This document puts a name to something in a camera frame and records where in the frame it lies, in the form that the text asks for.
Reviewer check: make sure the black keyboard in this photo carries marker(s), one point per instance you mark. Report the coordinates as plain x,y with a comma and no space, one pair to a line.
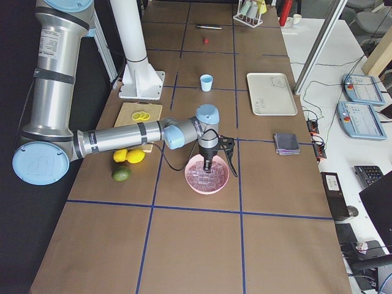
368,174

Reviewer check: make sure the wooden cutting board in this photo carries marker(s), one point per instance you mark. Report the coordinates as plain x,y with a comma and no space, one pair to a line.
128,108

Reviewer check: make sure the yellow lemon upper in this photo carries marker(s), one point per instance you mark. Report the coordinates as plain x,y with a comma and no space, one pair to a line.
135,156

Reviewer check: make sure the red cylinder object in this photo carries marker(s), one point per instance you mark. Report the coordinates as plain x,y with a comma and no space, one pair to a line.
286,8

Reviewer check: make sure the light blue cup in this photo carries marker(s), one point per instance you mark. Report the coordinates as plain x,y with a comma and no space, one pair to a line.
206,82

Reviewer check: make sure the green avocado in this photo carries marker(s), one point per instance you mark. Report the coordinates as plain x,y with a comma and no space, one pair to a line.
121,174

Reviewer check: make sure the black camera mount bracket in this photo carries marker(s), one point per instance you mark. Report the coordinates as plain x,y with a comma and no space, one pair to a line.
227,144

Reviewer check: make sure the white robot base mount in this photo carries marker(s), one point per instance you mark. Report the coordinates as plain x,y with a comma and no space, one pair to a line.
140,80

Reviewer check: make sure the pile of clear ice cubes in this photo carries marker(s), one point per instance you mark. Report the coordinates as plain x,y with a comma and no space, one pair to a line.
201,180

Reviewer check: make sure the yellow lemon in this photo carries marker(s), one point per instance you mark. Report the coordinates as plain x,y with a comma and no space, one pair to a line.
120,155
135,156

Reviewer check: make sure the yellow lemon lower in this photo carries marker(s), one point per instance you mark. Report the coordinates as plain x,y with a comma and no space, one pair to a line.
120,155

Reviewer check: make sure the teach pendant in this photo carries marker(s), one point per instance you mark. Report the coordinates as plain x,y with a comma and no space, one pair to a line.
363,88
359,120

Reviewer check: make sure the cream bear tray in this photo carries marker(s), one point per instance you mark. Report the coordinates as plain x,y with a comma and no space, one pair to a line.
271,95

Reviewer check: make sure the power strip orange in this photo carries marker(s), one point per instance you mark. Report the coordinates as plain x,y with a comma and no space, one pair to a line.
317,141

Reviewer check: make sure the lemon slices stack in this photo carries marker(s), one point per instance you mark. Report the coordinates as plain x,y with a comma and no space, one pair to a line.
140,116

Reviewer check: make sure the pink bowl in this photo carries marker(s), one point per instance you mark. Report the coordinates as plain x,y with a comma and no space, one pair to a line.
217,159

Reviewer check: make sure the teach pendant near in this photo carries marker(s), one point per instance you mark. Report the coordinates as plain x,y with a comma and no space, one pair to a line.
359,120

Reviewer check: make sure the teach pendant far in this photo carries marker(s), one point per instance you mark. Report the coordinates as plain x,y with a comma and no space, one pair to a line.
363,88

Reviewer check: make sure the metal cup rack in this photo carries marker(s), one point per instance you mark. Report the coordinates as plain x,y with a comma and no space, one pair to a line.
250,12

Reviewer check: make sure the grey folded cloth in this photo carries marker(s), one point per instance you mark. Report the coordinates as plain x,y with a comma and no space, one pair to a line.
286,144

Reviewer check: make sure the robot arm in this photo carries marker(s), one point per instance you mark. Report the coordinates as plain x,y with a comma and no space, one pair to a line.
60,130

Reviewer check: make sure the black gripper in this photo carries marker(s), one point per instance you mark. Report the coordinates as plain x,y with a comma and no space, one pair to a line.
207,154

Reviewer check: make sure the black laptop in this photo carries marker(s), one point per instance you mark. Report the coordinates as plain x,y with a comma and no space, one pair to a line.
377,201

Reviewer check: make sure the aluminium frame post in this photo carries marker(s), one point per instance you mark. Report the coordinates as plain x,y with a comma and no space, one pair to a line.
321,39

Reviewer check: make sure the black box device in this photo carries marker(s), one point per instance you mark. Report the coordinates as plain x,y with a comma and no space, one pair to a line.
334,196

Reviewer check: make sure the black computer mouse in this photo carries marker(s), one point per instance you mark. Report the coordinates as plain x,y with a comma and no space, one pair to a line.
353,211

